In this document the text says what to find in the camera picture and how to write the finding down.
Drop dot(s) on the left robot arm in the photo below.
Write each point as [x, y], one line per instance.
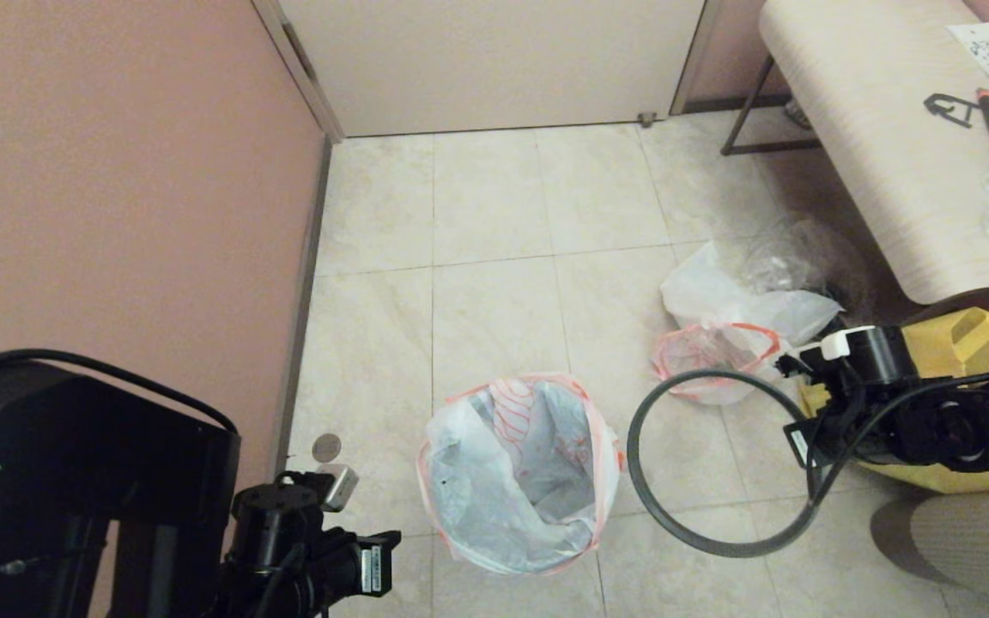
[74, 489]

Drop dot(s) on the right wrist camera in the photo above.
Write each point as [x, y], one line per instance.
[795, 360]

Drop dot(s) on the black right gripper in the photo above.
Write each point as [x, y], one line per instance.
[812, 438]

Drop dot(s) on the white red-print trash bag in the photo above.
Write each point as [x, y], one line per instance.
[512, 481]
[743, 300]

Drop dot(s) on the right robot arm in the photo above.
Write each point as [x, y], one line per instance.
[932, 412]

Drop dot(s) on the white door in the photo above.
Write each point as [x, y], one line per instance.
[494, 60]

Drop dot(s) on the black metal hook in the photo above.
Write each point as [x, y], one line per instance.
[941, 107]

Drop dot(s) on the clear bag with black items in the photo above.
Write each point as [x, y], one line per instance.
[803, 249]

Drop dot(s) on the beige bench with metal legs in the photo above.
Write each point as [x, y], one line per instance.
[872, 112]

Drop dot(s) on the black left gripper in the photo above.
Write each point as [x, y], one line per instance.
[348, 566]

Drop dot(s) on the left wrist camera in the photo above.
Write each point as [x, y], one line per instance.
[338, 485]

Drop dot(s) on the grey wall baseboard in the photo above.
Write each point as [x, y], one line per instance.
[310, 240]

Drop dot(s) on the yellow fabric tote bag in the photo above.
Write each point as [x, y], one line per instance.
[975, 343]

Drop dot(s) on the small metal door stopper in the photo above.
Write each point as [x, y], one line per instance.
[647, 120]

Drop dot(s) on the round metal floor drain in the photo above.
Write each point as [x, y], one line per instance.
[326, 447]

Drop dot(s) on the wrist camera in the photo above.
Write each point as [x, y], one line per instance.
[795, 360]
[338, 485]

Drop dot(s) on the beige ribbed bin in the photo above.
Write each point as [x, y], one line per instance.
[975, 549]

